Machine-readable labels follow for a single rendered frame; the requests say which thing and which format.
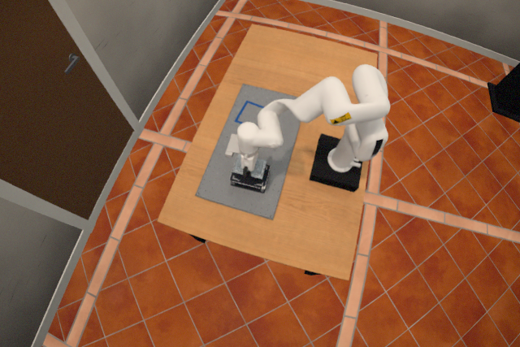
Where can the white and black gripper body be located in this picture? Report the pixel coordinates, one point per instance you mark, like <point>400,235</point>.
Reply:
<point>249,162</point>

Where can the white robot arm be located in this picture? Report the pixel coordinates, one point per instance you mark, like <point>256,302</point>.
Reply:
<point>328,97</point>

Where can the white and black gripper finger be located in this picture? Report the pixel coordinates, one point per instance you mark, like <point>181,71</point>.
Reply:
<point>245,172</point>

